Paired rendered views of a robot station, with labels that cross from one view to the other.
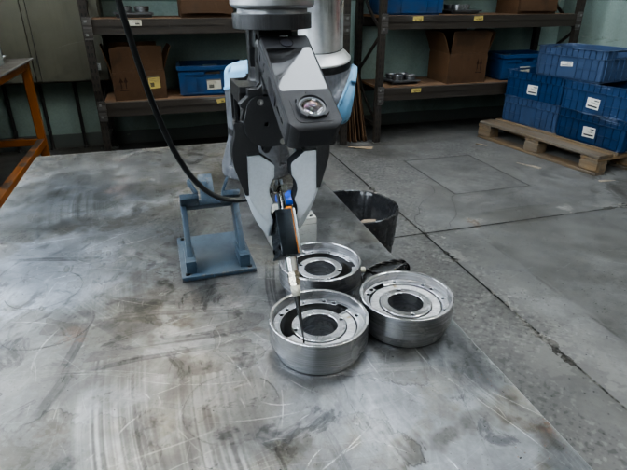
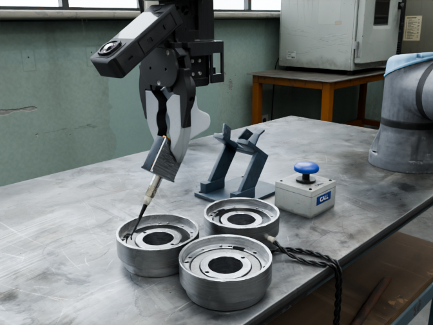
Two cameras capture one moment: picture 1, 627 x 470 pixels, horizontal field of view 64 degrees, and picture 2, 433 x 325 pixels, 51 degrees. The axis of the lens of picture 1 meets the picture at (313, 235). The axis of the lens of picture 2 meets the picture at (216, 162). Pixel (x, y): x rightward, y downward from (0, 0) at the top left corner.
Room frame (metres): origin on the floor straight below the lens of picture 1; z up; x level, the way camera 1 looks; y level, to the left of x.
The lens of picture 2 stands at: (0.26, -0.50, 1.09)
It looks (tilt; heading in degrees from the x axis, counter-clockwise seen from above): 17 degrees down; 62
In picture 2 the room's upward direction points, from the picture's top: 1 degrees counter-clockwise
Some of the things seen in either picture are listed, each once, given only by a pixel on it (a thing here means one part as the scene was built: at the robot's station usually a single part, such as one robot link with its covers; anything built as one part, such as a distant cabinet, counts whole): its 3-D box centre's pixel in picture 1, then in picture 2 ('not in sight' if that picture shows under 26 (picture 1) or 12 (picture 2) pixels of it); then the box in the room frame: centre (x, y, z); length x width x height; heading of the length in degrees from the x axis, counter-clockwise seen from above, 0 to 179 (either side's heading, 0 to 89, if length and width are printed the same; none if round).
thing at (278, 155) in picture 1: (256, 147); (408, 140); (1.05, 0.12, 0.85); 0.15 x 0.15 x 0.10
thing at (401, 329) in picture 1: (404, 308); (225, 271); (0.48, -0.10, 0.82); 0.10 x 0.10 x 0.04
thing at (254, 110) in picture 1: (271, 80); (180, 40); (0.50, 0.04, 1.07); 0.09 x 0.08 x 0.12; 17
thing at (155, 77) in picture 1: (138, 70); not in sight; (3.92, 1.31, 0.64); 0.49 x 0.40 x 0.37; 112
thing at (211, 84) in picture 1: (211, 76); not in sight; (4.10, 0.80, 0.56); 0.52 x 0.38 x 0.22; 104
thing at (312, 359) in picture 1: (318, 331); (158, 244); (0.44, -0.01, 0.82); 0.10 x 0.10 x 0.04
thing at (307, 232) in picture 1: (287, 221); (307, 191); (0.72, 0.04, 0.82); 0.08 x 0.07 x 0.05; 17
